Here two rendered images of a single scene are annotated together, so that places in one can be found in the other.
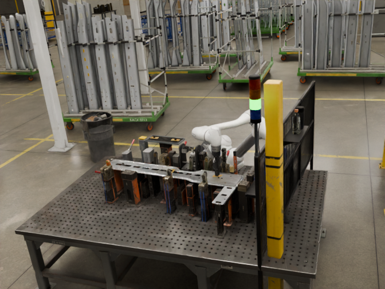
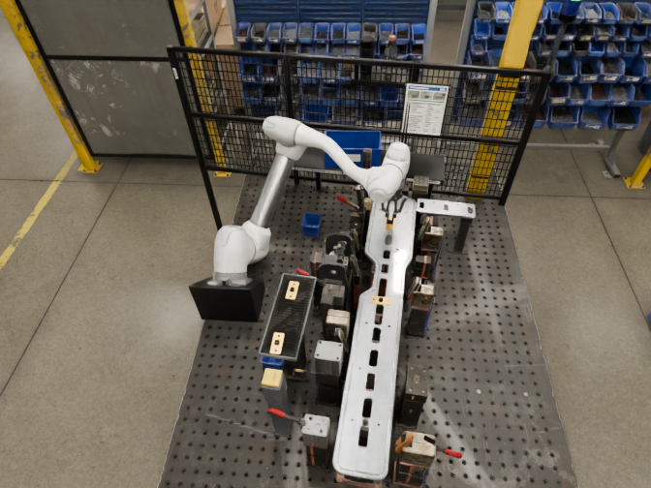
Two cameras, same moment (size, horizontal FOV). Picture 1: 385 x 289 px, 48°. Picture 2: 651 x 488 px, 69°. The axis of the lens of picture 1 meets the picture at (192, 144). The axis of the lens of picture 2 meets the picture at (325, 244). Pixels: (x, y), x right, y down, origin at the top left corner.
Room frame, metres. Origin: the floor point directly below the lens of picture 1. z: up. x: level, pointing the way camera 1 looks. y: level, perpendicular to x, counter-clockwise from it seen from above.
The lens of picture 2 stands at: (4.06, 1.26, 2.67)
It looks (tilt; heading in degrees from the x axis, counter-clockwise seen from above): 48 degrees down; 254
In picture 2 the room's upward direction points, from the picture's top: 2 degrees counter-clockwise
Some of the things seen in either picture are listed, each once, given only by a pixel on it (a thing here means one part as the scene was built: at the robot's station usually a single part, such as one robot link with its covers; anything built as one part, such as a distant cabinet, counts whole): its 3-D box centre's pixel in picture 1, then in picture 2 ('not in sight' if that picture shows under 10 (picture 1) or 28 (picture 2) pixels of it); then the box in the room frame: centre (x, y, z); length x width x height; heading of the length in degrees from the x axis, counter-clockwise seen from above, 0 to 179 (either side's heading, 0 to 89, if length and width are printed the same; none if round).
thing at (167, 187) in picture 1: (169, 193); (418, 311); (3.34, 0.24, 0.87); 0.12 x 0.09 x 0.35; 153
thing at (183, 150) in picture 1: (191, 168); (337, 283); (3.66, 0.03, 0.94); 0.18 x 0.13 x 0.49; 63
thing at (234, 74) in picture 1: (246, 45); not in sight; (10.37, -1.52, 0.88); 1.91 x 1.00 x 1.76; 160
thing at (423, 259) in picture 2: (191, 199); (419, 278); (3.25, 0.05, 0.84); 0.11 x 0.08 x 0.29; 153
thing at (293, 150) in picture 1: (291, 193); (346, 178); (3.32, -0.83, 0.77); 1.97 x 0.14 x 1.55; 153
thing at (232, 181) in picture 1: (169, 171); (382, 305); (3.53, 0.23, 1.00); 1.38 x 0.22 x 0.02; 63
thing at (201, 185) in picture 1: (204, 201); (428, 254); (3.16, -0.05, 0.87); 0.12 x 0.09 x 0.35; 153
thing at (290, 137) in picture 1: (294, 128); (387, 69); (3.12, -0.81, 1.46); 0.36 x 0.15 x 0.18; 153
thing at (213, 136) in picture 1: (213, 135); (396, 162); (3.33, -0.19, 1.39); 0.13 x 0.11 x 0.16; 49
